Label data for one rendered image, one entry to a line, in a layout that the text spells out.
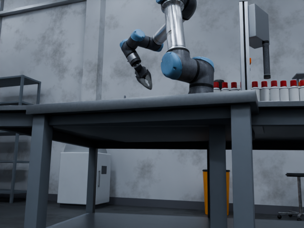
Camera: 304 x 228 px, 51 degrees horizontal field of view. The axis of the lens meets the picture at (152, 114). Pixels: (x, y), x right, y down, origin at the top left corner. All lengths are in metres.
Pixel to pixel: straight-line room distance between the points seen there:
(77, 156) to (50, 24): 3.11
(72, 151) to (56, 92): 1.70
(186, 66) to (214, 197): 0.59
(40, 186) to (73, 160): 3.71
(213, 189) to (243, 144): 0.26
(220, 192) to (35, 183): 0.71
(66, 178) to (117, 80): 1.93
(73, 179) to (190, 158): 1.82
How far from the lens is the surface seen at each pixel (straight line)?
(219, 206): 1.24
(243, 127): 1.06
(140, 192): 5.38
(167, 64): 1.47
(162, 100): 1.11
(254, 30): 1.85
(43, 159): 1.37
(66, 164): 5.12
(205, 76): 1.52
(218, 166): 1.23
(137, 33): 1.95
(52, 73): 6.63
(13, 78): 6.25
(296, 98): 1.93
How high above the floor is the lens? 0.57
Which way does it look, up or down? 10 degrees up
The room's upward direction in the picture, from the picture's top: 1 degrees clockwise
